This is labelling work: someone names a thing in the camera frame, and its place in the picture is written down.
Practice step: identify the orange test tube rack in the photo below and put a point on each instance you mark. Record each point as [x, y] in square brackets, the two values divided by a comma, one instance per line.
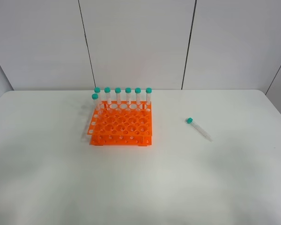
[121, 124]

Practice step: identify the back-row test tube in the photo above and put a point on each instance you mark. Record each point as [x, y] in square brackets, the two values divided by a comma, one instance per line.
[138, 98]
[98, 93]
[148, 96]
[107, 91]
[118, 97]
[128, 97]

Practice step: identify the green-capped test tube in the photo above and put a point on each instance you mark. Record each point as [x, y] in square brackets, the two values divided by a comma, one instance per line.
[95, 101]
[198, 128]

